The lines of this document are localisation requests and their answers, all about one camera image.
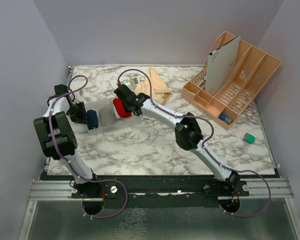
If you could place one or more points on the navy rolled underwear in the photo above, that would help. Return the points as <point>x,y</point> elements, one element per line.
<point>92,120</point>

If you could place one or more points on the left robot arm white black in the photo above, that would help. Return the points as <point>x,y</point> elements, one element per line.
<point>58,141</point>

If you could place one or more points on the peach desk organizer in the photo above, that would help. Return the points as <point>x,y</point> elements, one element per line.
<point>252,70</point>

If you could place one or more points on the red boxer underwear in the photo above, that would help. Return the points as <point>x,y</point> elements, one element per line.
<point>119,110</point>

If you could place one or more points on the aluminium frame rail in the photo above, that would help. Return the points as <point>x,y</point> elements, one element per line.
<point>263,215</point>

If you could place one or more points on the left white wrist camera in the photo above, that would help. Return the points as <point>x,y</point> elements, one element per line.
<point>78,97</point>

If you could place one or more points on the white folder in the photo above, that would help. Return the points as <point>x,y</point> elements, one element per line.
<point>221,63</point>

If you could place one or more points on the grey rolled underwear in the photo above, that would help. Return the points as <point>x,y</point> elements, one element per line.
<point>106,116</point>

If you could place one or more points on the blue capped small bottle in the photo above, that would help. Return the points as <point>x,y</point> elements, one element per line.
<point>225,118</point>

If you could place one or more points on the beige underwear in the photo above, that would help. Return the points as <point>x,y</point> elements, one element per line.
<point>160,91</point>

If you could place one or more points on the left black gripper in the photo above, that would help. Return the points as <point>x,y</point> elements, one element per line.
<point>81,118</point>

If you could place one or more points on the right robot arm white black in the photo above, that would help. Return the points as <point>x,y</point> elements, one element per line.
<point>188,134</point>

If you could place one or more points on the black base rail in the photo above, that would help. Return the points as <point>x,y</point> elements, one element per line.
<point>145,192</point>

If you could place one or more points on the clear plastic storage box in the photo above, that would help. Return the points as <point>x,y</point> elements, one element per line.
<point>119,123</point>

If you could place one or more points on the green grey eraser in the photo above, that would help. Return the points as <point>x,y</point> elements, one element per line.
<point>249,138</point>

